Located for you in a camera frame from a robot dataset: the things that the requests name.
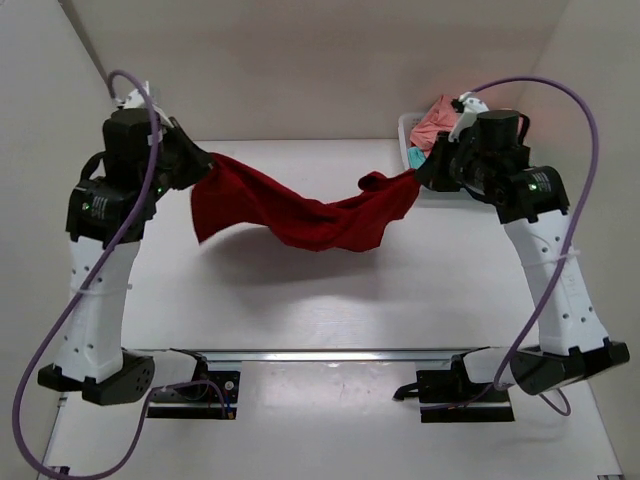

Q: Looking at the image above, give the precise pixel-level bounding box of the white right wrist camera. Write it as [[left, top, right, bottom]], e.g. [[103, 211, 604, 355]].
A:
[[448, 91, 489, 143]]

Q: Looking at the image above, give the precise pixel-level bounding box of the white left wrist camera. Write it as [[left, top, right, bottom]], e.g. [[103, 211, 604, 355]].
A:
[[116, 80, 172, 127]]

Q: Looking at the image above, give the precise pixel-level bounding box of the teal t-shirt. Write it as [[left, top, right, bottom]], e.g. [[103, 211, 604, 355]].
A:
[[407, 146, 429, 169]]

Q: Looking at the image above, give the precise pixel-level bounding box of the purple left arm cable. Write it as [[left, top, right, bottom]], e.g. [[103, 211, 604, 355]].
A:
[[11, 69, 236, 475]]

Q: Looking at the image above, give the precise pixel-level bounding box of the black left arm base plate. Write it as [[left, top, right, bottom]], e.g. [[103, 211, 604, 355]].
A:
[[146, 362, 241, 421]]

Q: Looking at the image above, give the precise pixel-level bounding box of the white plastic laundry basket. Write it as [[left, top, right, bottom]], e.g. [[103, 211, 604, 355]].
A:
[[397, 112, 481, 207]]

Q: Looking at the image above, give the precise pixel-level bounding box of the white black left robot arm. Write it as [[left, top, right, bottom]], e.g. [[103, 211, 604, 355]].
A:
[[37, 108, 214, 406]]

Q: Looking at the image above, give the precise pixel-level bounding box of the red t-shirt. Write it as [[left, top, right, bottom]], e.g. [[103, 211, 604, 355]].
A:
[[191, 154, 420, 253]]

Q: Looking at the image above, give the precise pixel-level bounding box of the aluminium rail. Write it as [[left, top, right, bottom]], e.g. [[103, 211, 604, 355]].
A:
[[124, 347, 521, 365]]

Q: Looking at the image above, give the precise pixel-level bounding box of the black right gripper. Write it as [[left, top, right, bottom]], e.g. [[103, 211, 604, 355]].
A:
[[415, 133, 494, 193]]

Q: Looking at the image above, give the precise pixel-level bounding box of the pink t-shirt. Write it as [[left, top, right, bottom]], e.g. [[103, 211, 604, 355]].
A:
[[409, 95, 459, 154]]

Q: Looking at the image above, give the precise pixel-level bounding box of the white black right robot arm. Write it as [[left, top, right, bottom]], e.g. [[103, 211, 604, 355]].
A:
[[415, 109, 630, 401]]

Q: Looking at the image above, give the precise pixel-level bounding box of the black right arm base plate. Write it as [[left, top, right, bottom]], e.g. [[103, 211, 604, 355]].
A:
[[393, 369, 515, 424]]

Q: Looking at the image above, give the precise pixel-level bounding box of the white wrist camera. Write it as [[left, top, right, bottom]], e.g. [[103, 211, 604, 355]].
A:
[[116, 80, 172, 127], [448, 91, 489, 143]]

